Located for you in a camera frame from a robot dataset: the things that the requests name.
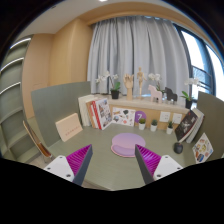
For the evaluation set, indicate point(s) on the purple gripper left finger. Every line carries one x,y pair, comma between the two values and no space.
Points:
73,167

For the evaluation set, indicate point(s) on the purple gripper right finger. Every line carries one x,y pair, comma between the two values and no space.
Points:
153,166

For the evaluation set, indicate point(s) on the dark computer mouse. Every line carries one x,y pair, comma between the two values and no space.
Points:
178,148

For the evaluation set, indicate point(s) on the round purple mouse pad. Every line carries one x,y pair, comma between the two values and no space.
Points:
123,144

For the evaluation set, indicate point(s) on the wooden chair back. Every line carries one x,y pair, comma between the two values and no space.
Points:
37,141

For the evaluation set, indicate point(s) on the small potted plant middle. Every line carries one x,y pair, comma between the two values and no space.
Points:
153,126

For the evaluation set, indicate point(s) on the small potted plant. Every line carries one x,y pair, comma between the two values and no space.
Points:
153,126
169,129
142,123

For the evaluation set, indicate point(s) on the small potted plant right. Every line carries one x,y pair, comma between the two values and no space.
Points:
169,129

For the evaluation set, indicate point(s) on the wooden block sign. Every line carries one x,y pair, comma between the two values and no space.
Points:
68,127

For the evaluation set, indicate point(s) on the small potted plant left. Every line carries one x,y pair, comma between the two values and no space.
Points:
142,123

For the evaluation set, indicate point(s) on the white upright book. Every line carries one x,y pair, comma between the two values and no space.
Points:
86,110

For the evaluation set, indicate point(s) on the dark leaning book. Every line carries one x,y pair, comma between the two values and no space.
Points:
185,127

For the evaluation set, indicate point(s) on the sticker sheet card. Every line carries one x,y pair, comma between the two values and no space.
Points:
203,149

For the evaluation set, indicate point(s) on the purple round number sign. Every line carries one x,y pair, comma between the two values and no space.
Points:
139,115

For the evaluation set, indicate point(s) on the red spine magazine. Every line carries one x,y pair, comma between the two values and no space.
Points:
102,113

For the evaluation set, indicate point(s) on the white picture card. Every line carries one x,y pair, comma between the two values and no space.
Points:
123,116

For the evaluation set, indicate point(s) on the green shelf unit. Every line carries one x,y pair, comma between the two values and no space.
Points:
15,142

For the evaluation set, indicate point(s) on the green left partition panel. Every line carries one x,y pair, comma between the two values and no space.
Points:
54,103

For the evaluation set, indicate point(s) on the green partition panel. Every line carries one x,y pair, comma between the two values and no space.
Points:
54,103
213,122

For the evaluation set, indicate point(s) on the green right partition panel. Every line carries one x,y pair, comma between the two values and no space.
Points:
213,122

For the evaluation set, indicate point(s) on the pink horse figurine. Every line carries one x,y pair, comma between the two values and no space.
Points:
155,94

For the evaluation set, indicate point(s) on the black horse figurine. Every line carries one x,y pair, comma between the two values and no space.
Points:
170,94

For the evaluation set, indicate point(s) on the white orchid right pot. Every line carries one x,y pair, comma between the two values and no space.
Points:
188,95

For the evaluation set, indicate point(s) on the white orchid black pot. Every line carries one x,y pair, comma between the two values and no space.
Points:
114,82

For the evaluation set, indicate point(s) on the wooden hand model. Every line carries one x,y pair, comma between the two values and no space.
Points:
128,82

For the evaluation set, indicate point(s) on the white orchid middle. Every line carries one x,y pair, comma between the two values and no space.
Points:
156,78

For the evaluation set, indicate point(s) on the wooden mannequin figure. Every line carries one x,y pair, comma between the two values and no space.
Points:
141,78

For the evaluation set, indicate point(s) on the grey curtain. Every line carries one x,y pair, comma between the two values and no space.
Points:
128,45

